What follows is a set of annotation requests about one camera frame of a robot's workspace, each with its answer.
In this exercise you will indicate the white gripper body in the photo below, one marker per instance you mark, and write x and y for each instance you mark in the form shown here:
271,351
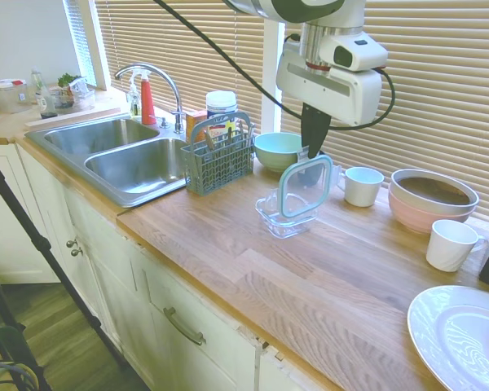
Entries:
350,97

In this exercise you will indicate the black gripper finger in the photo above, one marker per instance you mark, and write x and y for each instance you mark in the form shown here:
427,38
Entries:
322,130
309,130

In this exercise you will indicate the clear lid with teal seal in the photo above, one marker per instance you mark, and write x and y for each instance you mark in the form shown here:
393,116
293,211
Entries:
297,191

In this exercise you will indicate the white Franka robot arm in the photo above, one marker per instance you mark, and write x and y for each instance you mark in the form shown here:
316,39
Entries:
309,12

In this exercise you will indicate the square glass food container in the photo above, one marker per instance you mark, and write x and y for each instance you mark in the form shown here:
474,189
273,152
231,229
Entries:
285,226

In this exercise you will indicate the clear container with greens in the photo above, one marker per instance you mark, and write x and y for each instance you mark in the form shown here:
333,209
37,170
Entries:
79,95

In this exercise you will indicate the light green bowl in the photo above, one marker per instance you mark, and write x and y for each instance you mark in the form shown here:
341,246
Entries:
275,152

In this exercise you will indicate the black cup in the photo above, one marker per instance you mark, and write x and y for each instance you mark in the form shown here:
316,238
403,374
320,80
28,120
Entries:
311,176

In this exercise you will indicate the silver metal utensil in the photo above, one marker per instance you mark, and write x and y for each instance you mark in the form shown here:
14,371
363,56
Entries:
250,130

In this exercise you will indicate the white mug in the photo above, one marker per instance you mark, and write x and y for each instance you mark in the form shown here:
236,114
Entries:
446,248
362,189

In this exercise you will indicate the wide beige window blind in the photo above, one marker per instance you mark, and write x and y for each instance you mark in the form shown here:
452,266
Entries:
432,102

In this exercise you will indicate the white canister with blue label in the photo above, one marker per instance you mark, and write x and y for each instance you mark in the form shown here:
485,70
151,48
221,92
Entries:
221,104

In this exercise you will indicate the grey plastic cutlery basket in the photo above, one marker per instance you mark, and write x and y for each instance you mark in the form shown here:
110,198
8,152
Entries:
220,167

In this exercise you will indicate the orange cardboard box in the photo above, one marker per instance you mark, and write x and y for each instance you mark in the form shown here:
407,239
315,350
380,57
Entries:
195,121

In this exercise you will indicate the pink bowl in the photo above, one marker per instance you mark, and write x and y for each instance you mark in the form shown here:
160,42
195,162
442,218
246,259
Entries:
415,222

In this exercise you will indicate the chrome sink side sprayer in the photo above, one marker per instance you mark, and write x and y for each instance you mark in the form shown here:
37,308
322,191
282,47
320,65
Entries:
163,122

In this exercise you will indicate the chrome faucet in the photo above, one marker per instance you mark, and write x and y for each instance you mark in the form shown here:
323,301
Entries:
169,79

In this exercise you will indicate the red spray bottle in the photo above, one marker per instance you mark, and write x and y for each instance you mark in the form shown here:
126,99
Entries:
148,102

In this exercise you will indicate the narrow beige window blind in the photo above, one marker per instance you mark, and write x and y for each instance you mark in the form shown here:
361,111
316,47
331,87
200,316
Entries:
167,36

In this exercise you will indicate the clear spray bottle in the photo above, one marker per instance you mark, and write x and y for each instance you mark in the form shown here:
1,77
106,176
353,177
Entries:
133,104

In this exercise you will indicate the stainless steel double sink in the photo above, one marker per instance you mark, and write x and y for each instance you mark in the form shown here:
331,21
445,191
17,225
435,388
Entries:
126,171

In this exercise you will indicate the light wooden strip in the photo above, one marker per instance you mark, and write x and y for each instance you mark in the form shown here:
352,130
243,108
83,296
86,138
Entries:
73,116

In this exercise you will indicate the white kitchen cabinet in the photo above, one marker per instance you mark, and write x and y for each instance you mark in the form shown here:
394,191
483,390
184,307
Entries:
126,285

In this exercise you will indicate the white dinner plate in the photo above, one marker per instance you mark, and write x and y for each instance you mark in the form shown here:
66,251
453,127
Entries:
456,338

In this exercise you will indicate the white side window blind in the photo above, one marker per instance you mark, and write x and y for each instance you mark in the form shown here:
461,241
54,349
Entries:
79,36

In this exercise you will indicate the metal cabinet knob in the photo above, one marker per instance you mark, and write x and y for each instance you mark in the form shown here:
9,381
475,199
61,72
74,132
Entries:
76,252
71,243

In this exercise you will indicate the clear glass bottle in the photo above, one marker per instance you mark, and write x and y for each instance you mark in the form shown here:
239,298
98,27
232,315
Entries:
45,93

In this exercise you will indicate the black tripod stand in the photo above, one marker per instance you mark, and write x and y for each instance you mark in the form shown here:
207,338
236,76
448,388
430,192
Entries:
32,232

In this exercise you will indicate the white lidded plastic tub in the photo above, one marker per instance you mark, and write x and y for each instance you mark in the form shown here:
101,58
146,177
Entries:
6,97

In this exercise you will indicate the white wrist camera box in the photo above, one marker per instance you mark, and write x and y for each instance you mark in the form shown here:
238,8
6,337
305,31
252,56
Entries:
366,51

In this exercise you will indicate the dark green metal frame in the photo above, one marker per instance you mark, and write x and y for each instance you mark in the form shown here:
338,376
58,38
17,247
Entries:
16,350

